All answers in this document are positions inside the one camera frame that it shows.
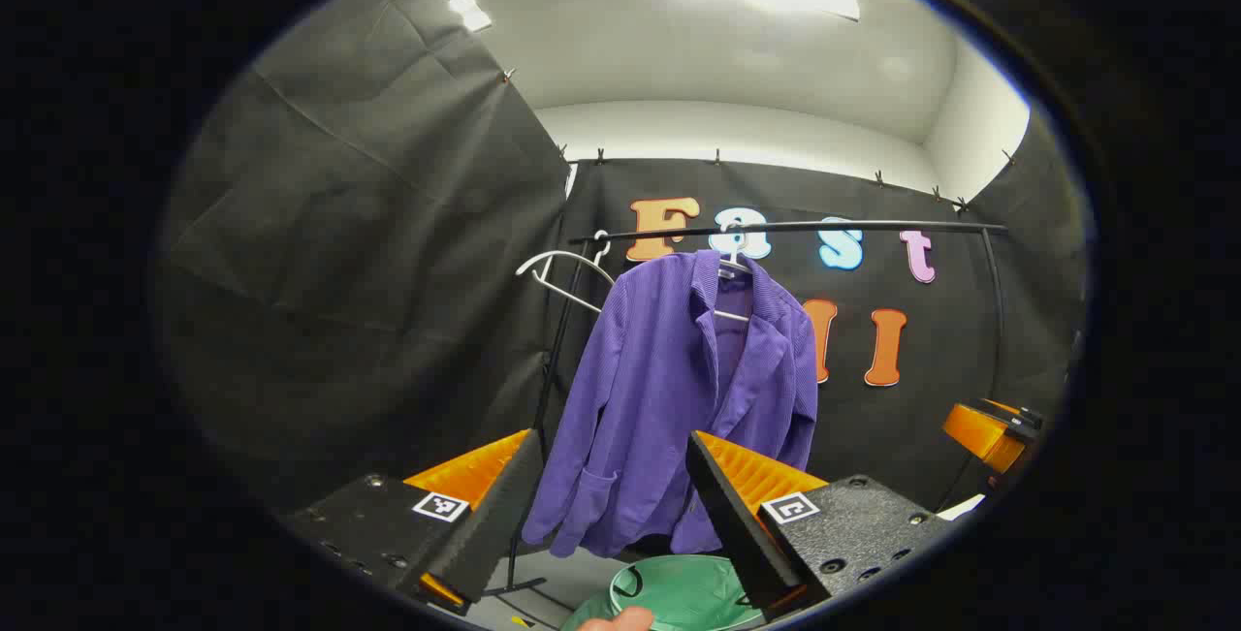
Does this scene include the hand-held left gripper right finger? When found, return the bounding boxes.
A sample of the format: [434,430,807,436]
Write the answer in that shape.
[684,430,956,620]

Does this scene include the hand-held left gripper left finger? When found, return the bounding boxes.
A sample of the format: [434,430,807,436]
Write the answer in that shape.
[281,427,546,613]

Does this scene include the green laundry hamper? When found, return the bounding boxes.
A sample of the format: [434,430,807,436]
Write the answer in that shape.
[562,553,767,631]

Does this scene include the purple knit jacket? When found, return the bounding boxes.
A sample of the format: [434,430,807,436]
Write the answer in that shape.
[522,249,820,559]

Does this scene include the black clothes rack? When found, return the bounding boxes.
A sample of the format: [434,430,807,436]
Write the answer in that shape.
[485,219,1009,598]

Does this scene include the white clothes hanger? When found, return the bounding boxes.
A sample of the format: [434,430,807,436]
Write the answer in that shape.
[516,230,618,317]
[713,224,757,324]

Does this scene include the black backdrop cloth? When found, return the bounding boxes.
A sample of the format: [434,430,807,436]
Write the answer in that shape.
[160,0,1087,516]

